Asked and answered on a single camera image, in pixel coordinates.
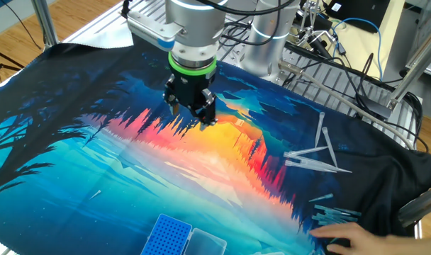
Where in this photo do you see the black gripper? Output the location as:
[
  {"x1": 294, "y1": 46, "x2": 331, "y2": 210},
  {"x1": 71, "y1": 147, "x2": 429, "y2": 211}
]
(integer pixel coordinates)
[{"x1": 163, "y1": 72, "x2": 218, "y2": 132}]

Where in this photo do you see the black electronics box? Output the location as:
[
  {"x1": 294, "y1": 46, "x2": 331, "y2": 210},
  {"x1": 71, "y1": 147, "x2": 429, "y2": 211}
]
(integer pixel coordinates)
[{"x1": 324, "y1": 0, "x2": 392, "y2": 35}]

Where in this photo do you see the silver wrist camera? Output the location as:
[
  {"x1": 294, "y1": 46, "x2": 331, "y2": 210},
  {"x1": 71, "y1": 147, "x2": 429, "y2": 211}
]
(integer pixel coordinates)
[{"x1": 125, "y1": 9, "x2": 185, "y2": 53}]

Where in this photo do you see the coiled black cable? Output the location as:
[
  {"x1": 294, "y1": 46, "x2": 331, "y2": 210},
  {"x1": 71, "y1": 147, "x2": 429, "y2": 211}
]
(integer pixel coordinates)
[{"x1": 217, "y1": 13, "x2": 254, "y2": 49}]

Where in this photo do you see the white equipment rack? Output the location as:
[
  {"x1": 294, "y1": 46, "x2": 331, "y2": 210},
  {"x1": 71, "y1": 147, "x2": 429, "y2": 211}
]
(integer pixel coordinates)
[{"x1": 405, "y1": 0, "x2": 431, "y2": 81}]

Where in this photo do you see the bare person forearm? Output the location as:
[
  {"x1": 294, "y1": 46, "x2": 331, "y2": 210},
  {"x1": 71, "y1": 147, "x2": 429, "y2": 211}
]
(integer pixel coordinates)
[{"x1": 380, "y1": 233, "x2": 431, "y2": 255}]

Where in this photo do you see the printed forest sunset cloth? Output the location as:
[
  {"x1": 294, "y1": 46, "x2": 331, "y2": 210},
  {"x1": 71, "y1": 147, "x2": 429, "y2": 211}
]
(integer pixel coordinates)
[{"x1": 0, "y1": 20, "x2": 431, "y2": 255}]

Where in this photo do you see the blue cable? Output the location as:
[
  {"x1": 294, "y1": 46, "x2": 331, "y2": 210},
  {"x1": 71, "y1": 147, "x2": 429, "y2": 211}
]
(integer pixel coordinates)
[{"x1": 329, "y1": 16, "x2": 384, "y2": 81}]

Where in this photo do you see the blue pipette tip rack box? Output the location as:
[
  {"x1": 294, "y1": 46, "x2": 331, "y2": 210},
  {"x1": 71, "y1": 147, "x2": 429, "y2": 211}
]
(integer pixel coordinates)
[{"x1": 140, "y1": 212, "x2": 228, "y2": 255}]

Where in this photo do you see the black cable bundle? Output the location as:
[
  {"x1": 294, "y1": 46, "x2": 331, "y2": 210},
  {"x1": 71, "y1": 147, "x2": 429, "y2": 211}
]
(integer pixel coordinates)
[{"x1": 282, "y1": 40, "x2": 430, "y2": 154}]

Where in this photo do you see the medium translucent pipette tip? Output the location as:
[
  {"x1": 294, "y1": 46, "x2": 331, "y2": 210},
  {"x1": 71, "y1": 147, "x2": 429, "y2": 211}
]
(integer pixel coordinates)
[
  {"x1": 317, "y1": 211, "x2": 359, "y2": 222},
  {"x1": 310, "y1": 214, "x2": 340, "y2": 225},
  {"x1": 333, "y1": 208, "x2": 363, "y2": 217},
  {"x1": 308, "y1": 193, "x2": 335, "y2": 203},
  {"x1": 313, "y1": 204, "x2": 345, "y2": 213}
]

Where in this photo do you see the black power adapter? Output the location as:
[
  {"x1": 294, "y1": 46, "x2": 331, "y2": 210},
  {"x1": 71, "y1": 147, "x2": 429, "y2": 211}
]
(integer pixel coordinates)
[{"x1": 357, "y1": 92, "x2": 393, "y2": 120}]

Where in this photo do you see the metal clamp stand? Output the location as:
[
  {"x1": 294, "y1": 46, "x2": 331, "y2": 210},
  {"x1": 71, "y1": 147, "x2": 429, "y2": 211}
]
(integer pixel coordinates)
[{"x1": 296, "y1": 0, "x2": 336, "y2": 49}]

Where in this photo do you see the aluminium frame post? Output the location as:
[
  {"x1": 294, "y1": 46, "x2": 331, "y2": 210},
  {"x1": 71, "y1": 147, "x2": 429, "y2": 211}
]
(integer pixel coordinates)
[
  {"x1": 398, "y1": 181, "x2": 431, "y2": 228},
  {"x1": 386, "y1": 19, "x2": 431, "y2": 111},
  {"x1": 30, "y1": 0, "x2": 60, "y2": 50}
]

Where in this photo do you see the large clear pipette tip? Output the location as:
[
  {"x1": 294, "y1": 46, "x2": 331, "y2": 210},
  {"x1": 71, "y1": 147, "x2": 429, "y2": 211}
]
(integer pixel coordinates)
[
  {"x1": 282, "y1": 145, "x2": 329, "y2": 159},
  {"x1": 284, "y1": 159, "x2": 339, "y2": 174},
  {"x1": 313, "y1": 111, "x2": 326, "y2": 149},
  {"x1": 320, "y1": 126, "x2": 340, "y2": 169},
  {"x1": 289, "y1": 154, "x2": 354, "y2": 175}
]

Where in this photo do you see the bare person hand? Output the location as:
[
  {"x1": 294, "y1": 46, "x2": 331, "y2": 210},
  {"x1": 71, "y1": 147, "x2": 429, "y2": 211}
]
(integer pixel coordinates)
[{"x1": 309, "y1": 222, "x2": 385, "y2": 255}]

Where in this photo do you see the beige desk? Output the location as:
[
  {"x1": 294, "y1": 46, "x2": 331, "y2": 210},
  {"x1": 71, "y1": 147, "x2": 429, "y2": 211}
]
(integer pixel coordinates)
[{"x1": 321, "y1": 0, "x2": 410, "y2": 83}]

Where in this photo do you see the grey corrugated hose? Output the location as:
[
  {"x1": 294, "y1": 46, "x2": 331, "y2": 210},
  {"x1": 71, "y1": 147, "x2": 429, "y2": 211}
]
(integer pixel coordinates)
[{"x1": 277, "y1": 59, "x2": 415, "y2": 151}]

